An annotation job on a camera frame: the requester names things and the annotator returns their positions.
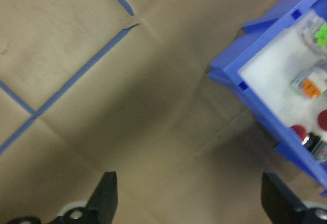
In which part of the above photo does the orange grey contact block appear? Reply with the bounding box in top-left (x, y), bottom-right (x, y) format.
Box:
top-left (289, 69), bottom-right (324, 101)

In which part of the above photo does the red mushroom push button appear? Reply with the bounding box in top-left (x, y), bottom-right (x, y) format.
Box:
top-left (316, 109), bottom-right (327, 129)
top-left (289, 124), bottom-right (327, 164)

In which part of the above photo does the green grey contact block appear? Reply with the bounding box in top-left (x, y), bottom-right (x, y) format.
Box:
top-left (298, 14), bottom-right (327, 57)

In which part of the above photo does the blue bin holding push buttons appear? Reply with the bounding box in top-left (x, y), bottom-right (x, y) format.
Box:
top-left (206, 0), bottom-right (327, 198)

